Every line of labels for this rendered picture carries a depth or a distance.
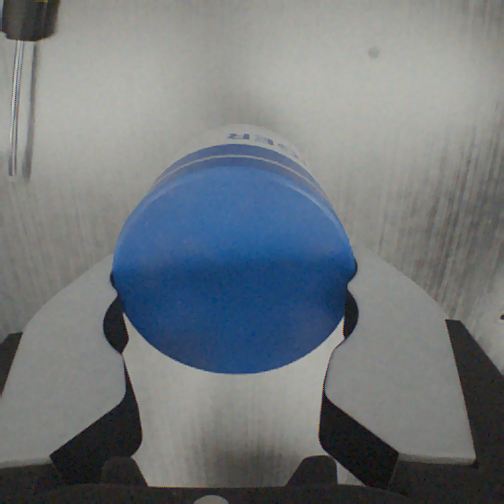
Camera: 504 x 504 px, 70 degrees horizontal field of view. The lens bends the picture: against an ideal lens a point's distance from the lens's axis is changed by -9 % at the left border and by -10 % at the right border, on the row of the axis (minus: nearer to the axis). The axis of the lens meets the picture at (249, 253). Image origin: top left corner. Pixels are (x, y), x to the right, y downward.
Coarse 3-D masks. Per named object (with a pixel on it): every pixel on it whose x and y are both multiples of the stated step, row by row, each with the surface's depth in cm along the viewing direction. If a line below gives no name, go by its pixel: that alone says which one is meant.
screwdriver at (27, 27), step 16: (16, 0) 21; (32, 0) 21; (16, 16) 21; (32, 16) 22; (16, 32) 22; (32, 32) 22; (16, 48) 23; (16, 64) 24; (16, 80) 24; (16, 96) 25; (16, 112) 25; (16, 128) 26; (16, 144) 26; (16, 160) 27
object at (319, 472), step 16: (112, 464) 6; (128, 464) 6; (304, 464) 6; (320, 464) 6; (336, 464) 6; (112, 480) 5; (128, 480) 5; (144, 480) 5; (304, 480) 5; (320, 480) 5; (336, 480) 5; (32, 496) 5; (48, 496) 5; (64, 496) 5; (80, 496) 5; (96, 496) 5; (112, 496) 5; (128, 496) 5; (144, 496) 5; (160, 496) 5; (176, 496) 5; (192, 496) 5; (208, 496) 5; (224, 496) 5; (240, 496) 5; (256, 496) 5; (272, 496) 5; (288, 496) 5; (304, 496) 5; (320, 496) 5; (336, 496) 5; (352, 496) 5; (368, 496) 5; (384, 496) 5; (400, 496) 5
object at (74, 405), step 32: (64, 288) 11; (96, 288) 11; (32, 320) 9; (64, 320) 9; (96, 320) 9; (32, 352) 8; (64, 352) 8; (96, 352) 8; (32, 384) 7; (64, 384) 7; (96, 384) 7; (128, 384) 8; (0, 416) 7; (32, 416) 7; (64, 416) 7; (96, 416) 7; (128, 416) 7; (0, 448) 6; (32, 448) 6; (64, 448) 6; (96, 448) 7; (128, 448) 7; (64, 480) 6; (96, 480) 7
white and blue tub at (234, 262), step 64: (256, 128) 15; (192, 192) 10; (256, 192) 10; (320, 192) 11; (128, 256) 11; (192, 256) 11; (256, 256) 11; (320, 256) 11; (192, 320) 12; (256, 320) 12; (320, 320) 12
